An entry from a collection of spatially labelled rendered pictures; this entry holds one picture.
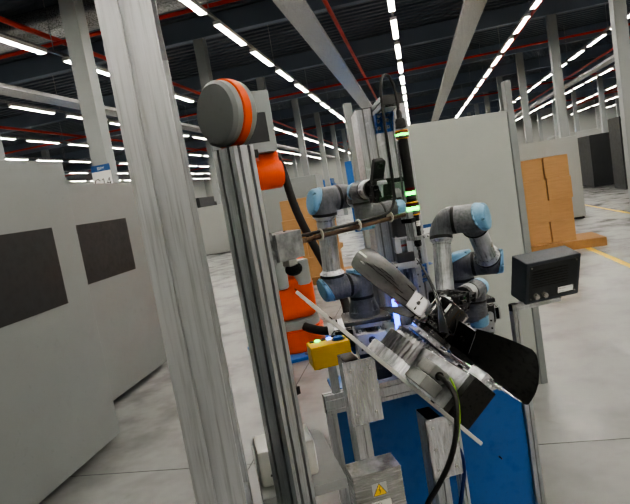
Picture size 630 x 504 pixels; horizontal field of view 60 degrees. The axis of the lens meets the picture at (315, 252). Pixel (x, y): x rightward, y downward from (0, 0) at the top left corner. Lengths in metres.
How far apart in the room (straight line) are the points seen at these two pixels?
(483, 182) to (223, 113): 2.94
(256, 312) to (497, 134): 3.04
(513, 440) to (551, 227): 7.70
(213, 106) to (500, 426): 1.87
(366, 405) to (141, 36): 1.42
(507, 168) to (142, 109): 3.77
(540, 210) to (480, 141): 6.11
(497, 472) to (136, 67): 2.44
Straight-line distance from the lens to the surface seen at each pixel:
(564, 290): 2.59
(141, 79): 0.47
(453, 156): 3.94
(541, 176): 10.05
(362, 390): 1.71
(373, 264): 1.83
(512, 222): 4.15
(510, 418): 2.63
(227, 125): 1.29
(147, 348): 6.23
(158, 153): 0.45
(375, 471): 1.73
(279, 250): 1.35
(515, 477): 2.75
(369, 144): 2.79
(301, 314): 5.82
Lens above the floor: 1.67
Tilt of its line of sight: 6 degrees down
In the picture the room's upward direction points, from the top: 10 degrees counter-clockwise
